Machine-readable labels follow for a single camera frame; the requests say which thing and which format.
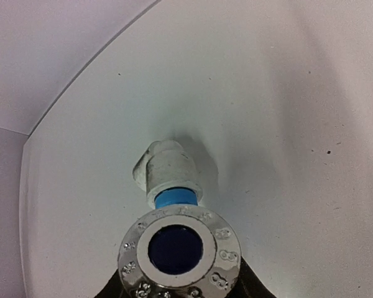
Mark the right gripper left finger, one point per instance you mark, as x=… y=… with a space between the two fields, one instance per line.
x=113 y=288

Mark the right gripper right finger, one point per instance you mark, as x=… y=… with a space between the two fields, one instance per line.
x=248 y=285

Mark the blue water faucet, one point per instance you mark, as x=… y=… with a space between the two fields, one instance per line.
x=179 y=249

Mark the white plastic pipe fitting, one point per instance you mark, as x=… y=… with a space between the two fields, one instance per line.
x=168 y=175

